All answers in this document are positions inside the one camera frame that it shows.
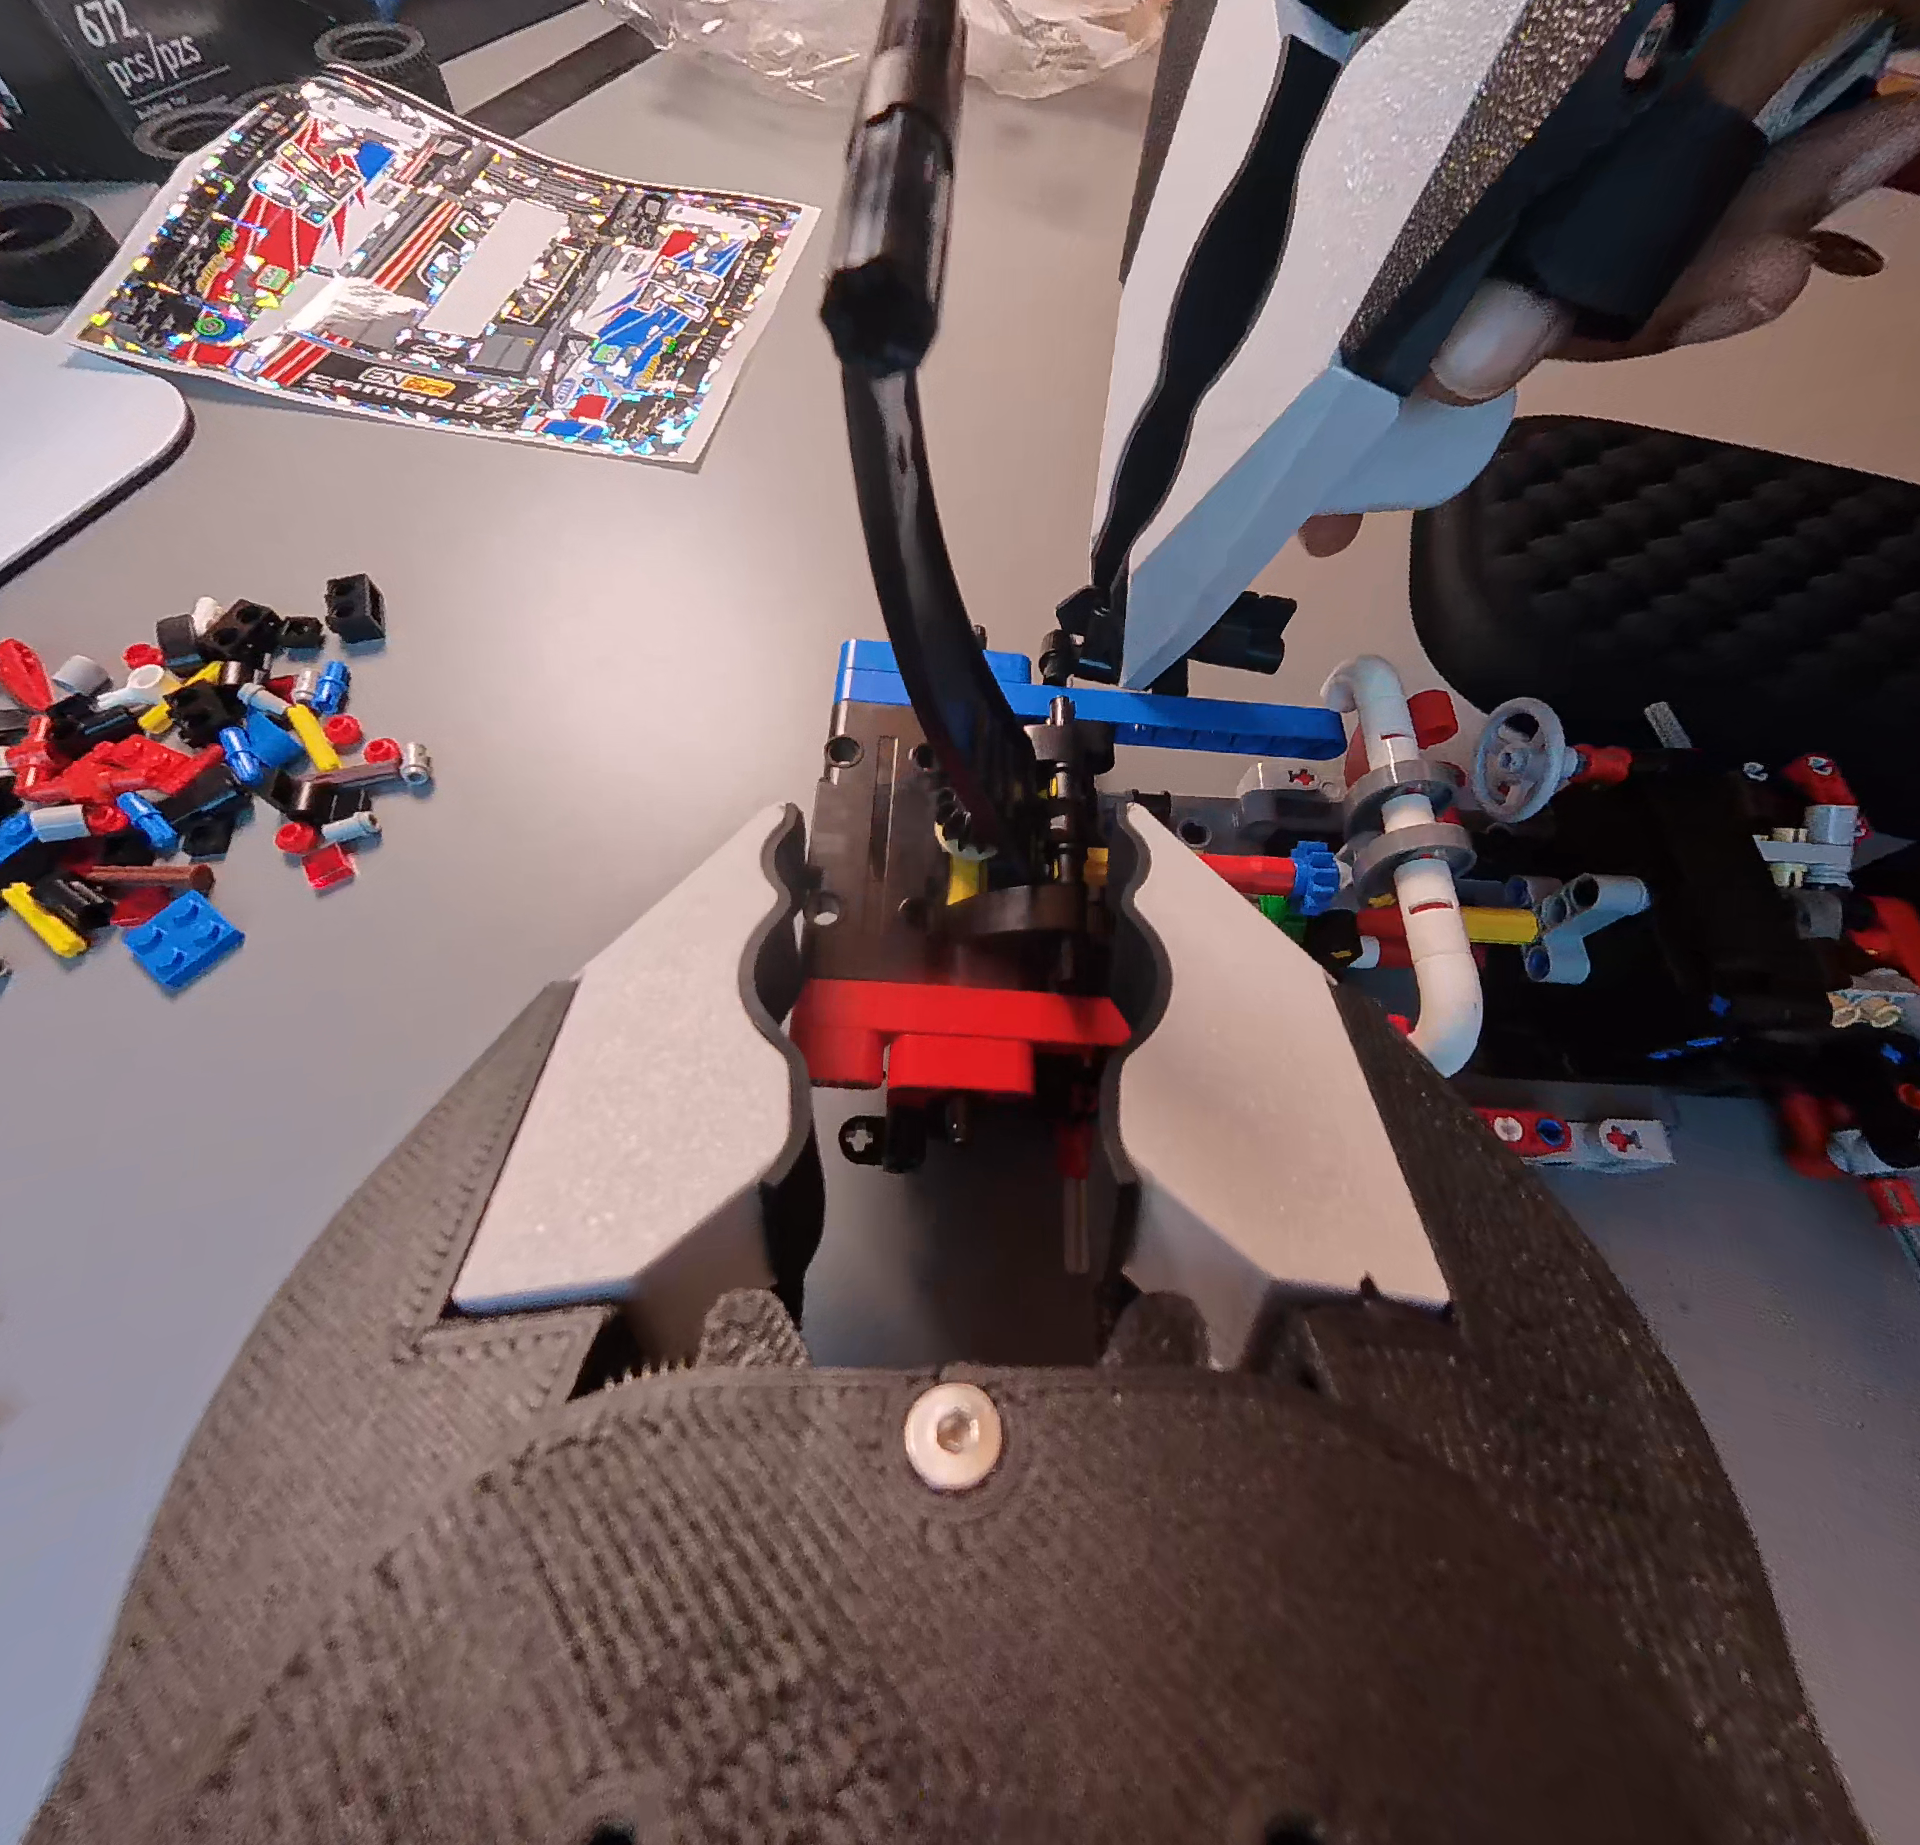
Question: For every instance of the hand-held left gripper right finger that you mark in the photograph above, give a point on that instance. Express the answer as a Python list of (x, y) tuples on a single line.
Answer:
[(1277, 1125)]

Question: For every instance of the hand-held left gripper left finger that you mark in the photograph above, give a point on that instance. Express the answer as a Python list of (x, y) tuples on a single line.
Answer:
[(632, 1125)]

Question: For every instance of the pile of colourful lego pieces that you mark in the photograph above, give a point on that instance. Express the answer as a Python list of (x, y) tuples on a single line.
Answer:
[(182, 765)]

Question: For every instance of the clear plastic bag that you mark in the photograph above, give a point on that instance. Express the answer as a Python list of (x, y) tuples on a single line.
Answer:
[(722, 1)]

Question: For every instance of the black wrist rest pad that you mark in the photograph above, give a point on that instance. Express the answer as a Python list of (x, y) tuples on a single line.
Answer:
[(1682, 586)]

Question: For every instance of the lego car chassis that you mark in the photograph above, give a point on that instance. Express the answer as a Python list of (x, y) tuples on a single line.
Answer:
[(962, 1026)]

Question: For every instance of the black lego set box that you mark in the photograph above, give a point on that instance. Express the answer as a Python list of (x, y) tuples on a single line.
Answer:
[(90, 90)]

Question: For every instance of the black rubber lego tyre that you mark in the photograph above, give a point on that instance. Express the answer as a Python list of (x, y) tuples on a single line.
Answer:
[(82, 263), (412, 75)]

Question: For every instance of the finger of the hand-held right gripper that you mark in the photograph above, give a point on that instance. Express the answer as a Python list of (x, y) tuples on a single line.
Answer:
[(1350, 225), (1200, 195)]

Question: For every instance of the small black lego assembly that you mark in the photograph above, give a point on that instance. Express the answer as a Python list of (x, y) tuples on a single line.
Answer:
[(1253, 631)]

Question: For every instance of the holographic sticker sheet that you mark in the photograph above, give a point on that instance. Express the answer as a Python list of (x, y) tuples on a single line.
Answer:
[(497, 270)]

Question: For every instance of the person's right hand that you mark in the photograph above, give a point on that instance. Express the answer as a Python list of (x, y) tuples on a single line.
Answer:
[(1800, 225)]

